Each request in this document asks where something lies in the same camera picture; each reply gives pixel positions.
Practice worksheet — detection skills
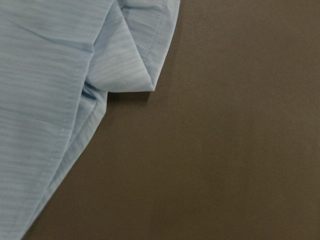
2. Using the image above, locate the light blue button-up shirt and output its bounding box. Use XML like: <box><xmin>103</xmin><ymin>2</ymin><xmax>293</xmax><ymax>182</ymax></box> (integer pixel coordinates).
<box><xmin>0</xmin><ymin>0</ymin><xmax>180</xmax><ymax>240</ymax></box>

